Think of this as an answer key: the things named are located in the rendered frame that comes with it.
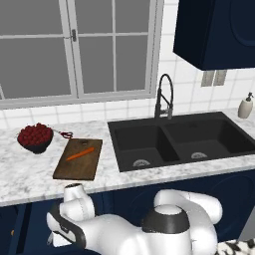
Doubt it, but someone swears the dark wooden cutting board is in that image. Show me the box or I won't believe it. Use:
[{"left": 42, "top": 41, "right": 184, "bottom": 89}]
[{"left": 52, "top": 137, "right": 104, "bottom": 182}]

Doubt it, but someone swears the grey window latch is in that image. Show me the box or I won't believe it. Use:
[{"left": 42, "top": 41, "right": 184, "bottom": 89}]
[{"left": 65, "top": 28, "right": 78, "bottom": 43}]

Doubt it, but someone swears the beige soap dispenser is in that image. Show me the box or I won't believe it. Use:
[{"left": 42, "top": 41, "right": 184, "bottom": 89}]
[{"left": 237, "top": 92, "right": 255, "bottom": 120}]

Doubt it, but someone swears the black double sink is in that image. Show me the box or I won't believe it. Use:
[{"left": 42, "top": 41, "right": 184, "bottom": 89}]
[{"left": 107, "top": 111, "right": 255, "bottom": 173}]

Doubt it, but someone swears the navy wall cupboard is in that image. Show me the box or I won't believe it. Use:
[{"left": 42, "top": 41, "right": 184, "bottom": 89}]
[{"left": 172, "top": 0, "right": 255, "bottom": 72}]

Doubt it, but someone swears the navy lower cupboard front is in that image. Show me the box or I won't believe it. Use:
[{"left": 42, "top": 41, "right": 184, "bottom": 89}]
[{"left": 0, "top": 191, "right": 108, "bottom": 255}]

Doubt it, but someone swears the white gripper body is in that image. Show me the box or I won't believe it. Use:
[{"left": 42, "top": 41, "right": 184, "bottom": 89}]
[{"left": 46, "top": 211, "right": 75, "bottom": 249}]

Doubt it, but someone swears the black spring tap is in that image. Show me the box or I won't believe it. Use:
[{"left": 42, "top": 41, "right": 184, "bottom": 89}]
[{"left": 153, "top": 73, "right": 175, "bottom": 122}]

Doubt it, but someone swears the navy cupboard door under sink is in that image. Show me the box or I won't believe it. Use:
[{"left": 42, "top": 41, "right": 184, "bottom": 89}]
[{"left": 105, "top": 168, "right": 255, "bottom": 243}]

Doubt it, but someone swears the orange carrot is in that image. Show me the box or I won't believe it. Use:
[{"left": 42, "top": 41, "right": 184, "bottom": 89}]
[{"left": 65, "top": 146, "right": 96, "bottom": 162}]

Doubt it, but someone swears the grey wall socket plate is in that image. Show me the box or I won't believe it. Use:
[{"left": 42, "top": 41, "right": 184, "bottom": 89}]
[
  {"left": 200, "top": 70, "right": 215, "bottom": 88},
  {"left": 212, "top": 69, "right": 228, "bottom": 87}
]

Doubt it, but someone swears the grey framed window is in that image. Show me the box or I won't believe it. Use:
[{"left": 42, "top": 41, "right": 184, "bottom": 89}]
[{"left": 0, "top": 0, "right": 165, "bottom": 111}]

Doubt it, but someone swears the dark bowl of red berries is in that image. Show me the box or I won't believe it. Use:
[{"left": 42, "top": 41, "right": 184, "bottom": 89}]
[{"left": 16, "top": 122, "right": 55, "bottom": 155}]

